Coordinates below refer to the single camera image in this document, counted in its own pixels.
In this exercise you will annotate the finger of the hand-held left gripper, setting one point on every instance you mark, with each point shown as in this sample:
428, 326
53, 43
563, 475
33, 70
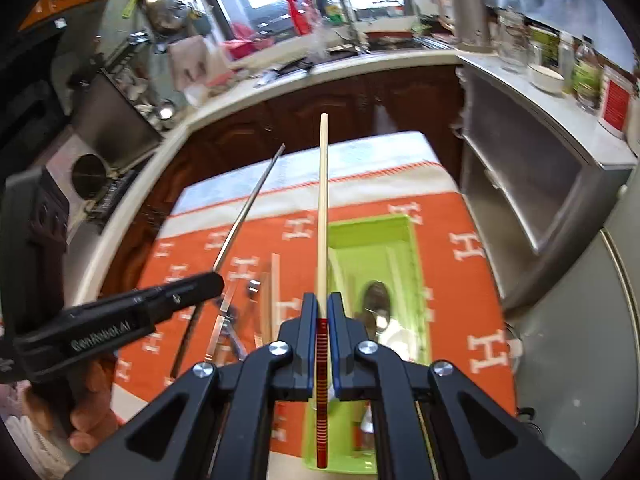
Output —
190, 290

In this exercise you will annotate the red-striped bamboo chopstick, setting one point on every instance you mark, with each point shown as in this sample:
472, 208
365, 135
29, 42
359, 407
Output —
323, 210

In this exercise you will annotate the white bottle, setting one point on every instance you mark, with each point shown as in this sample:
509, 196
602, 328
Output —
566, 60

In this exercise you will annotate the brown wooden chopstick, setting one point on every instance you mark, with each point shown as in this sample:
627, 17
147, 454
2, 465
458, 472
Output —
274, 300

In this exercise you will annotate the person's left hand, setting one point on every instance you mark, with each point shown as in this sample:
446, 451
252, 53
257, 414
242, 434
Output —
85, 410

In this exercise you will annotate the person's white knit clothing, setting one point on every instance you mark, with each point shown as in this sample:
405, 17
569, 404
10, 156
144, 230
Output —
30, 440

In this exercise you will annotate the red plastic basin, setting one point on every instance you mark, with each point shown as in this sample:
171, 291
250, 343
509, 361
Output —
242, 47

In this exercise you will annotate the red label jar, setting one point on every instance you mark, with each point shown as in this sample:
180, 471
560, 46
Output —
616, 102

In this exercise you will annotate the white bowl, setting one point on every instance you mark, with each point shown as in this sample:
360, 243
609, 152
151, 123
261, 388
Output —
546, 79

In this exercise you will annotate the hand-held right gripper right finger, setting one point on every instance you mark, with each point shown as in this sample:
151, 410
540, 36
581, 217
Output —
336, 325

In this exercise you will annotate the orange printed blanket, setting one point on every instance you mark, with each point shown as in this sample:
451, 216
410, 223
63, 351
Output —
450, 285

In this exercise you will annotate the green label bottle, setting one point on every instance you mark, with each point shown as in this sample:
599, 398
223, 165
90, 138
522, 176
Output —
587, 77

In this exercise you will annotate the clear plastic bag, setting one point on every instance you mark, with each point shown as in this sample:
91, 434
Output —
320, 40

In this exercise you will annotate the white blue-lined table cover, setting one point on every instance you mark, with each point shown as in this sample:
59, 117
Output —
380, 155

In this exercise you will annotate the glass jar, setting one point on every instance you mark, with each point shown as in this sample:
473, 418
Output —
512, 35

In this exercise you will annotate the pink cloth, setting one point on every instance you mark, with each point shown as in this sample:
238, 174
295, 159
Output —
192, 62

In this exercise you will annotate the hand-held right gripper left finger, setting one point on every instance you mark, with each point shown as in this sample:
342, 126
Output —
307, 320

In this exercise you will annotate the red bottle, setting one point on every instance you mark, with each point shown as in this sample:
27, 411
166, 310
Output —
300, 15

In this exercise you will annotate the round steel pot lid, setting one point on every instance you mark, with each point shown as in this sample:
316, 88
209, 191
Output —
89, 172

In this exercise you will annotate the steel kitchen faucet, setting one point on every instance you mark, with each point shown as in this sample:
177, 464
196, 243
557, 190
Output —
340, 10

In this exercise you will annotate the stainless steel pot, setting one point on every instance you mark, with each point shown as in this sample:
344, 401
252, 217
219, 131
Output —
167, 5

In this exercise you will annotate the steel electric kettle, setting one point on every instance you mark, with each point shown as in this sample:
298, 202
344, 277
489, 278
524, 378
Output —
460, 15

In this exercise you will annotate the green utensil tray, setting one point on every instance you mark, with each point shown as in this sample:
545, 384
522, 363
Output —
370, 240

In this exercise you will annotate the black gas stove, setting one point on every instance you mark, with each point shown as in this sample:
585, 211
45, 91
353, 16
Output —
112, 192

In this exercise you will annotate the black range hood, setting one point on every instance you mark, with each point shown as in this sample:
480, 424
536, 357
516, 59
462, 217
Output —
30, 85

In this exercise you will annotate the white ceramic spoon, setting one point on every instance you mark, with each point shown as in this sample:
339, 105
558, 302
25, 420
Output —
397, 337

